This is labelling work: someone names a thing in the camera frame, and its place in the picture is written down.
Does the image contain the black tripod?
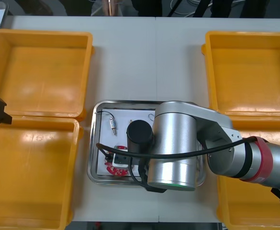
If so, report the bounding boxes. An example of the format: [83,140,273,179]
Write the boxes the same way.
[167,0,213,18]

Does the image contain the yellow-orange plastic bin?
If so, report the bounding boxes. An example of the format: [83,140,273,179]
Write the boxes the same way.
[0,114,84,230]
[201,30,280,120]
[0,29,94,120]
[209,115,280,230]

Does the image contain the round red circuit board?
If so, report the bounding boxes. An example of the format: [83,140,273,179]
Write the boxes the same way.
[103,144,131,178]

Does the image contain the white paper sheet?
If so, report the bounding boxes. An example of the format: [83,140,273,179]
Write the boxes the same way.
[96,108,155,177]

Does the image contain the person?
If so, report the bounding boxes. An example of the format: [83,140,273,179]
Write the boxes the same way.
[210,0,267,18]
[131,0,164,17]
[58,0,93,16]

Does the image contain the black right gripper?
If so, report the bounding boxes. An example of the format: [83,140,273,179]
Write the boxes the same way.
[139,160,167,194]

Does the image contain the white cable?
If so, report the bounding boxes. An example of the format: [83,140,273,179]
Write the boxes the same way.
[169,0,213,19]

